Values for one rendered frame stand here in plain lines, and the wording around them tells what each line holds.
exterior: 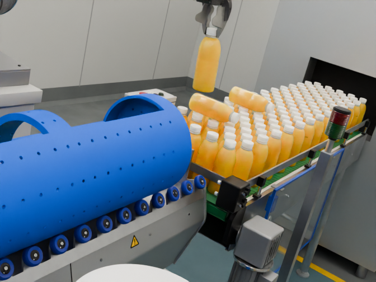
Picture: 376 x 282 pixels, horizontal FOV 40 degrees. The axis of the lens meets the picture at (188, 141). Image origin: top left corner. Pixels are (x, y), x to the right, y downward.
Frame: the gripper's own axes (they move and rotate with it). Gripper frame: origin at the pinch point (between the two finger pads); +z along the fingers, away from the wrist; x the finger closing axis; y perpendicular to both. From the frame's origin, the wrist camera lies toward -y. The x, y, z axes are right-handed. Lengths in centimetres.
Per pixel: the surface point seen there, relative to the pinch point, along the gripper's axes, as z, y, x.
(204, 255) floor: 148, -92, -51
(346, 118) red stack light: 24, -37, 32
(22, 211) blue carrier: 25, 78, 21
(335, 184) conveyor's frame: 93, -136, -2
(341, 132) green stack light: 29, -37, 32
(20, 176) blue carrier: 19, 77, 18
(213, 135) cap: 34.4, -6.0, 1.8
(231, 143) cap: 34.9, -7.0, 8.8
